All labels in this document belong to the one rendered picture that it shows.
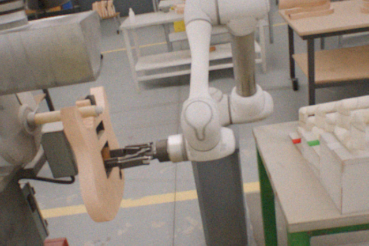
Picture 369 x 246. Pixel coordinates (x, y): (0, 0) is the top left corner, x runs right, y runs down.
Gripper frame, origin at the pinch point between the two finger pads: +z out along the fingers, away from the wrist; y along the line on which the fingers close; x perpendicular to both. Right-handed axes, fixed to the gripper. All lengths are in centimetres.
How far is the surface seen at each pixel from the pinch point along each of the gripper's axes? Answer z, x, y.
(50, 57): -0.9, 38.0, -25.4
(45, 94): 144, -30, 279
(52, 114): 10.0, 20.0, -8.9
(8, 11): 7, 50, -23
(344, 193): -66, -9, -24
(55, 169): 25.7, -7.4, 14.5
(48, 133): 23.7, 7.6, 12.8
